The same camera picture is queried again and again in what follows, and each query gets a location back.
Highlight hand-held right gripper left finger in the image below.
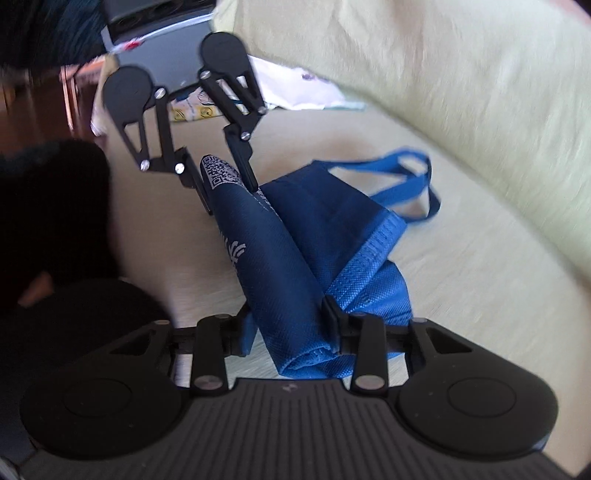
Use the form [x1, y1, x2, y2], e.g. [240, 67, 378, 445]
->
[108, 310, 254, 395]

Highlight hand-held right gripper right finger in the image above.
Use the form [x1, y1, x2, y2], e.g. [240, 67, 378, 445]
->
[325, 298, 467, 393]

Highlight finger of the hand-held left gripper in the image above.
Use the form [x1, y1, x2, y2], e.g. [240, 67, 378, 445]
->
[117, 88, 218, 217]
[198, 60, 269, 192]

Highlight blue shopping bag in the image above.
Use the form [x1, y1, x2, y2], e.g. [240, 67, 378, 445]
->
[199, 148, 441, 379]

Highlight cartoon printed bag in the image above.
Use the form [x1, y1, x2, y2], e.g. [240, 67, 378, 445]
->
[168, 85, 222, 123]

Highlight person's dark clothing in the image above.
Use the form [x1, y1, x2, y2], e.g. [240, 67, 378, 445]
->
[0, 138, 174, 361]

